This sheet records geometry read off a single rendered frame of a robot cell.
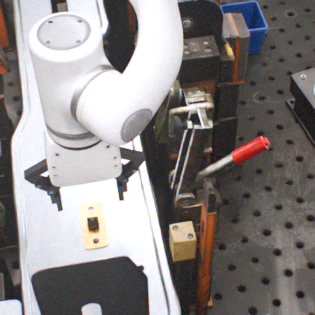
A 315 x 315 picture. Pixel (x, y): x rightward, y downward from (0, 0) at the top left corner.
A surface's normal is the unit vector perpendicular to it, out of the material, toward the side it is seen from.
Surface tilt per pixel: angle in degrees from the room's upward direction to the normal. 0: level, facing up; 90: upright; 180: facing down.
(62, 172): 92
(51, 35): 2
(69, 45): 6
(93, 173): 94
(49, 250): 0
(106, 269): 90
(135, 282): 90
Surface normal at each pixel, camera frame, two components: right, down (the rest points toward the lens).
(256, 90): -0.01, -0.62
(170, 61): 0.82, 0.18
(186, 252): 0.18, 0.77
